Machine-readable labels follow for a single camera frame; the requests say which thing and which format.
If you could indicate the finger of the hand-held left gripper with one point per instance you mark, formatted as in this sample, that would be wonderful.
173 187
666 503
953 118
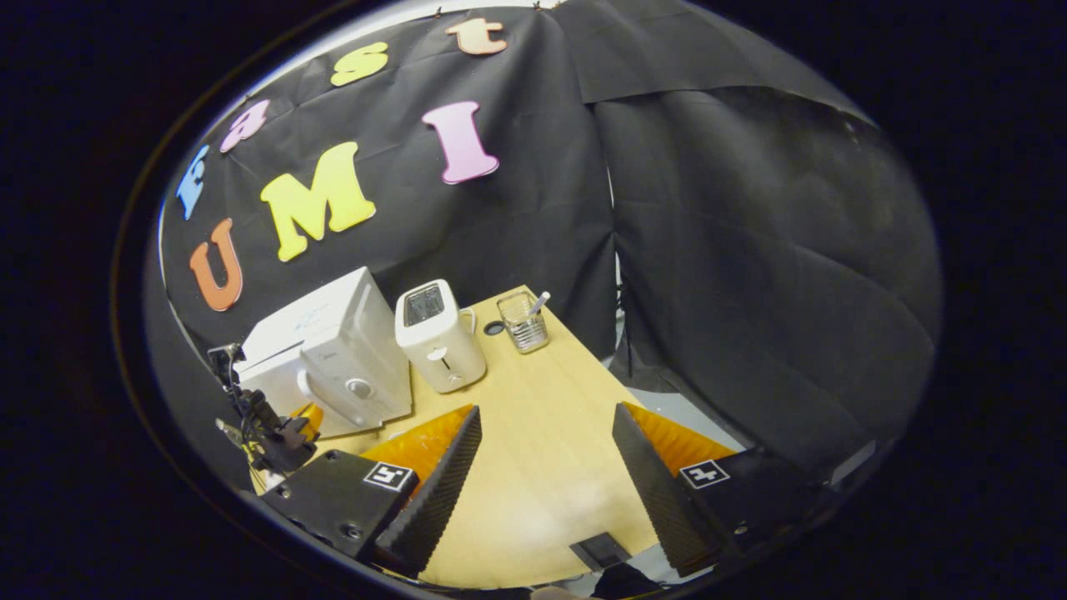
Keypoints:
310 417

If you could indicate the white microwave oven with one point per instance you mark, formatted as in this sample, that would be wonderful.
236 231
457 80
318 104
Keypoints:
350 350

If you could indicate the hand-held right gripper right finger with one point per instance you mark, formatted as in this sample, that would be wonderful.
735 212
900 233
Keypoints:
658 500

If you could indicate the black backdrop cloth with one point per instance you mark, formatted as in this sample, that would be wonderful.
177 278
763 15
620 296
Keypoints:
708 250

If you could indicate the dark rectangular object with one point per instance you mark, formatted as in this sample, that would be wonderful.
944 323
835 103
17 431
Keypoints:
600 552

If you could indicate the black round table grommet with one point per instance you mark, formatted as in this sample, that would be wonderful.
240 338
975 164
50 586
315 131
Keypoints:
494 328

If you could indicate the cream toaster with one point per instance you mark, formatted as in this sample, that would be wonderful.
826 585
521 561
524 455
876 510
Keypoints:
442 350

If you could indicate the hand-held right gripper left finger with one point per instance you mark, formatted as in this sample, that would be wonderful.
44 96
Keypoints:
446 492

